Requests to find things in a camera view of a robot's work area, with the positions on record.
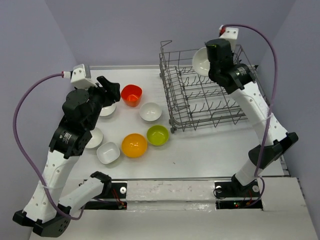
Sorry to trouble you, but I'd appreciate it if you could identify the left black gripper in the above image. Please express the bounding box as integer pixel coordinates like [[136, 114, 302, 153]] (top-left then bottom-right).
[[81, 75, 123, 129]]

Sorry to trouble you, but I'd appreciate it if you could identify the white round bowl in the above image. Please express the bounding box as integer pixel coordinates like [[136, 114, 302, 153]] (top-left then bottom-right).
[[139, 102, 162, 122], [99, 103, 117, 118], [192, 47, 210, 77]]

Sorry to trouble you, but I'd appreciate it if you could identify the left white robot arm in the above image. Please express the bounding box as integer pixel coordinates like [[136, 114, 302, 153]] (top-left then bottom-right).
[[12, 76, 121, 238]]

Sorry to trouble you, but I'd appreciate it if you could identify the white bowl under arm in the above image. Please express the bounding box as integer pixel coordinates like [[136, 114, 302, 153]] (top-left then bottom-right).
[[85, 127, 104, 149]]

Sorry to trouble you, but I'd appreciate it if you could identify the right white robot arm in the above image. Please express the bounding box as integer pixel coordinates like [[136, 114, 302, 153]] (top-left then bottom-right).
[[205, 38, 299, 196]]

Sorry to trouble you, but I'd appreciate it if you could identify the orange square bowl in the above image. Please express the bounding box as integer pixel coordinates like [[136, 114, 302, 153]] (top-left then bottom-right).
[[120, 84, 143, 108]]

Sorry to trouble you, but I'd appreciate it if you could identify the yellow round bowl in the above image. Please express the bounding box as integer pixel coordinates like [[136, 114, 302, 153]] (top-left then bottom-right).
[[121, 133, 148, 158]]

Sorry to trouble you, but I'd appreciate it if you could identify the green round bowl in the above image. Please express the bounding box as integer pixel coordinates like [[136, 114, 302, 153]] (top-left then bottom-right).
[[146, 125, 169, 146]]

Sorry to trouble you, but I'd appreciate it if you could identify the white square bowl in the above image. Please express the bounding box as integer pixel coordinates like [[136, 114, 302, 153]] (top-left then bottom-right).
[[96, 142, 121, 165]]

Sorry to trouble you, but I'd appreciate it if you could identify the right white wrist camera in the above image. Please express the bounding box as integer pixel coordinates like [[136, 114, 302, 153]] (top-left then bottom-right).
[[219, 25, 239, 52]]

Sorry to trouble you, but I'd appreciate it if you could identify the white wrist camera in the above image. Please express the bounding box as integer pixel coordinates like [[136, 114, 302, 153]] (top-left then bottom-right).
[[70, 64, 95, 89], [219, 25, 239, 52]]

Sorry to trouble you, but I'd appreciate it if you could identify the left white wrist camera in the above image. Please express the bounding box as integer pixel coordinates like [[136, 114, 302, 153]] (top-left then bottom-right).
[[70, 64, 95, 89]]

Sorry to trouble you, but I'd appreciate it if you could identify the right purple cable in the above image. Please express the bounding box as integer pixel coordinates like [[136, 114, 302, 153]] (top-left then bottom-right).
[[219, 23, 279, 178]]

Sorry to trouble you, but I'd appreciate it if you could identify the purple cable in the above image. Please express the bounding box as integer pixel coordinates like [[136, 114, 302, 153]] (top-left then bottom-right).
[[12, 71, 86, 221], [219, 23, 279, 178]]

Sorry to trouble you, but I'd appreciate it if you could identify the grey wire dish rack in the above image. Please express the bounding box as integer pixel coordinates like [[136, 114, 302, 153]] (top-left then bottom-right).
[[158, 40, 271, 134]]

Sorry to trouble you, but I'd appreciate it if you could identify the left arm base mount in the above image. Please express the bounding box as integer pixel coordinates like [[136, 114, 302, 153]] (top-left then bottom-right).
[[84, 181, 128, 211]]

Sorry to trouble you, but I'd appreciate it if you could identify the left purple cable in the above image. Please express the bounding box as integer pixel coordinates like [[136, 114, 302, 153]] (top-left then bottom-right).
[[12, 71, 86, 221]]

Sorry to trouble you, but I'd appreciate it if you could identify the metal front rail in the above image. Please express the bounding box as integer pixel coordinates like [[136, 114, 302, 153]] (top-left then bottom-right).
[[112, 176, 232, 181]]

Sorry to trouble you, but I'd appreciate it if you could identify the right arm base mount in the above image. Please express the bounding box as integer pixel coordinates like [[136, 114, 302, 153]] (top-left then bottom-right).
[[213, 175, 263, 210]]

